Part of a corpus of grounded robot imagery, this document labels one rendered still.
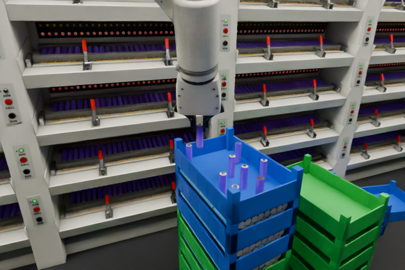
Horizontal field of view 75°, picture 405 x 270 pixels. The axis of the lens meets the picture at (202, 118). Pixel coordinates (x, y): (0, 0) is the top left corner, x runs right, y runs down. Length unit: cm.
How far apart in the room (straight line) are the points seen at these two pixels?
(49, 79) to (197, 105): 51
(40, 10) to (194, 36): 55
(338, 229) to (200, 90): 54
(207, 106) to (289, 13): 65
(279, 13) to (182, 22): 68
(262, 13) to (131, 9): 47
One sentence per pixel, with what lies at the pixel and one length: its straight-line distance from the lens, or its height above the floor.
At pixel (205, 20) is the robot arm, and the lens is 47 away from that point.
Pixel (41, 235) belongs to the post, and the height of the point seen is 15.
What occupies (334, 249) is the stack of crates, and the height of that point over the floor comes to 28.
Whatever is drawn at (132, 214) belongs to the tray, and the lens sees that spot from 116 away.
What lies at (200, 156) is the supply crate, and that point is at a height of 48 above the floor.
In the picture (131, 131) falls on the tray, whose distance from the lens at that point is 98.
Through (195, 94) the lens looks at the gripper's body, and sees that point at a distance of 57.
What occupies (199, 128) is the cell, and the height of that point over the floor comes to 62.
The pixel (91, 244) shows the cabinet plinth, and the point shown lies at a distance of 128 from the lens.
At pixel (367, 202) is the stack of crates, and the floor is 34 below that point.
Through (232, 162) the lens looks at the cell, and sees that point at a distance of 70.
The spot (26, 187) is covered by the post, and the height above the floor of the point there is 36.
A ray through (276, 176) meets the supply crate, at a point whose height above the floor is 50.
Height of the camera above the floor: 88
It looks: 20 degrees down
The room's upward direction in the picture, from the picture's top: straight up
